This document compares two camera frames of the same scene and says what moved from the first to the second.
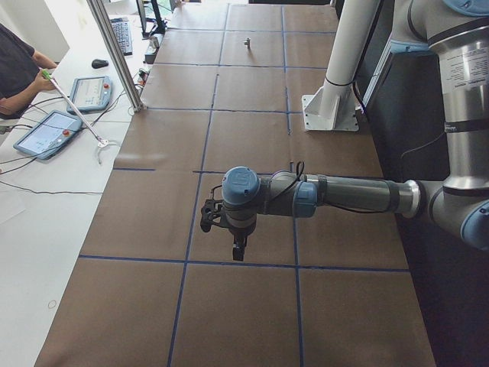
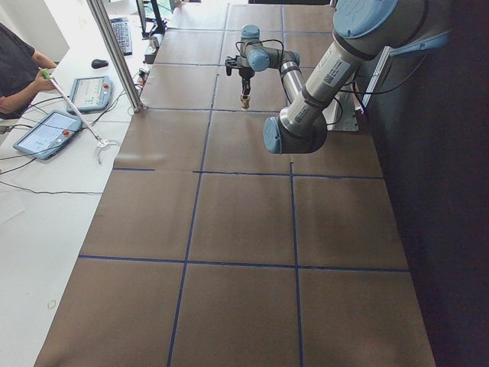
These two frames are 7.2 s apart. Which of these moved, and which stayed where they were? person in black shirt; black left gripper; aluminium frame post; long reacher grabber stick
Moved: black left gripper
Stayed: aluminium frame post; person in black shirt; long reacher grabber stick
